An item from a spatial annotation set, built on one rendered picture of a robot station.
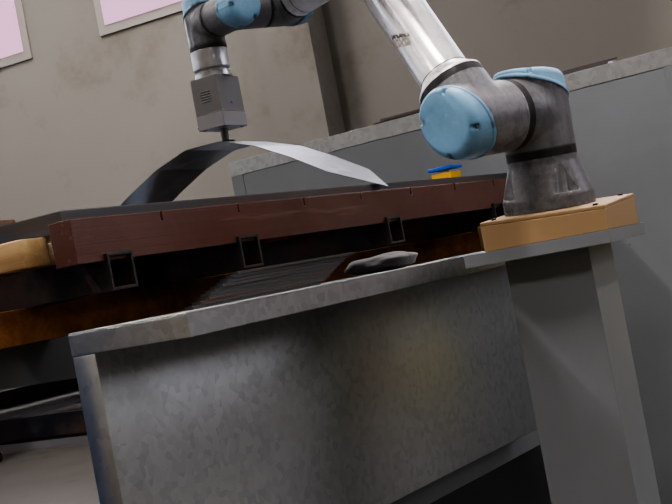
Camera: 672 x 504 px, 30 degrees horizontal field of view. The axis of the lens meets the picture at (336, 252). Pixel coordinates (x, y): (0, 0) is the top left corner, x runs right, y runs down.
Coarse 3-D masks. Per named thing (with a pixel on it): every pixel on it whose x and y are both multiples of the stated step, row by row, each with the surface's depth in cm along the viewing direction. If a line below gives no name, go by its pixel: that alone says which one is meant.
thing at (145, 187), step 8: (152, 176) 252; (160, 176) 254; (168, 176) 257; (176, 176) 259; (184, 176) 262; (192, 176) 265; (144, 184) 253; (152, 184) 255; (160, 184) 258; (168, 184) 261; (176, 184) 263; (184, 184) 266; (136, 192) 254; (144, 192) 257; (152, 192) 259; (160, 192) 262
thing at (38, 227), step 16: (480, 176) 274; (496, 176) 280; (288, 192) 213; (304, 192) 217; (320, 192) 221; (336, 192) 225; (352, 192) 230; (96, 208) 174; (112, 208) 177; (128, 208) 179; (144, 208) 182; (160, 208) 185; (176, 208) 188; (16, 224) 173; (32, 224) 171; (48, 224) 170; (0, 240) 175; (48, 240) 180
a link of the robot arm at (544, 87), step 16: (512, 80) 200; (528, 80) 200; (544, 80) 200; (560, 80) 202; (528, 96) 198; (544, 96) 200; (560, 96) 202; (544, 112) 199; (560, 112) 202; (544, 128) 200; (560, 128) 201; (528, 144) 201; (544, 144) 201; (560, 144) 201
